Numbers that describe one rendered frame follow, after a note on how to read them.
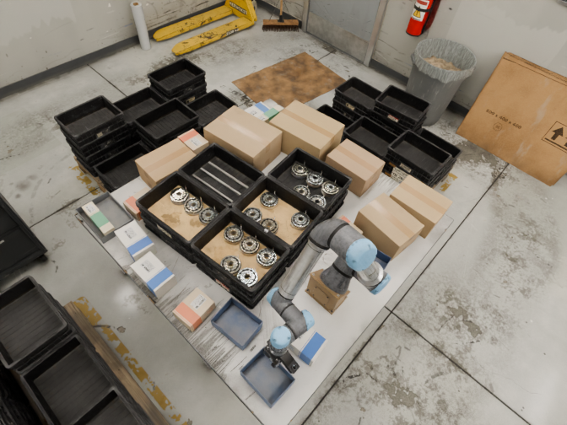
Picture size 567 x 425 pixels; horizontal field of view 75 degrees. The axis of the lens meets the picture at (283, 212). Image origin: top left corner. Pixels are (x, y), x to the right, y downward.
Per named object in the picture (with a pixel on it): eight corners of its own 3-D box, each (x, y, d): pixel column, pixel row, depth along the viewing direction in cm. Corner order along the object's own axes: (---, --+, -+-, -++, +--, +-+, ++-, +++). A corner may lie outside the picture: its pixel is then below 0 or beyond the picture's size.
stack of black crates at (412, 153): (429, 192, 316) (452, 155, 280) (411, 212, 302) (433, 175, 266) (390, 167, 330) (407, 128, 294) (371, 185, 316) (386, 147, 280)
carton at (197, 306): (198, 293, 190) (197, 287, 184) (215, 307, 186) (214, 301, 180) (175, 317, 182) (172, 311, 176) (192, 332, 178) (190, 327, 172)
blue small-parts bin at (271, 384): (294, 382, 168) (295, 379, 162) (271, 409, 161) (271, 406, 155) (263, 350, 175) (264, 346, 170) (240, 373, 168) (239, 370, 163)
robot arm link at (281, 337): (297, 336, 140) (278, 350, 136) (294, 345, 149) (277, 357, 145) (283, 320, 143) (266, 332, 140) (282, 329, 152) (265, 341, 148)
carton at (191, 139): (209, 150, 239) (208, 142, 233) (194, 158, 234) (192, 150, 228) (194, 137, 245) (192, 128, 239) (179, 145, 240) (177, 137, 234)
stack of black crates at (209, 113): (218, 119, 351) (215, 88, 324) (240, 135, 341) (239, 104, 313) (184, 138, 333) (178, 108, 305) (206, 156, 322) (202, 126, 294)
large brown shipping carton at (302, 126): (338, 147, 261) (344, 125, 245) (315, 171, 245) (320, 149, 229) (292, 121, 273) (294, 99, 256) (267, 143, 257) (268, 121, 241)
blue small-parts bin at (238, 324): (262, 325, 182) (263, 320, 177) (242, 351, 175) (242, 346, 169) (232, 302, 188) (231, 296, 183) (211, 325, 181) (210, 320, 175)
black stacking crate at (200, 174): (265, 187, 220) (265, 174, 210) (231, 219, 205) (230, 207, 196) (215, 156, 232) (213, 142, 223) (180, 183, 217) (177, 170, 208)
